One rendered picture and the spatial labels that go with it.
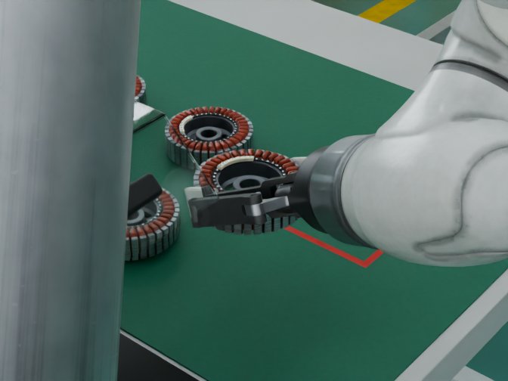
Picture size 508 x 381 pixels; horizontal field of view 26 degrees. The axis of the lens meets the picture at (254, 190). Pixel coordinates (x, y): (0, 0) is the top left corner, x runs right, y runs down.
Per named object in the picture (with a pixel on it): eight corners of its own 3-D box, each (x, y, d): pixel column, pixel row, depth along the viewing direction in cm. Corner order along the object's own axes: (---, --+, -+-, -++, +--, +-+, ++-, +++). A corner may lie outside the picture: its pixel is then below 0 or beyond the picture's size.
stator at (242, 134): (261, 133, 144) (261, 109, 141) (241, 180, 135) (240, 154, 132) (179, 123, 146) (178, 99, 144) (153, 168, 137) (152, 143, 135)
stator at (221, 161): (326, 218, 108) (328, 187, 106) (225, 251, 103) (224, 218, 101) (271, 165, 116) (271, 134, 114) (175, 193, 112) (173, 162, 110)
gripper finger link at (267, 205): (323, 203, 95) (295, 218, 90) (272, 211, 97) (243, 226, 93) (317, 176, 94) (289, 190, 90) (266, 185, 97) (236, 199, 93)
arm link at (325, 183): (450, 231, 87) (410, 228, 92) (426, 119, 86) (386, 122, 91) (353, 264, 83) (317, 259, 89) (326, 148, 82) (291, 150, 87)
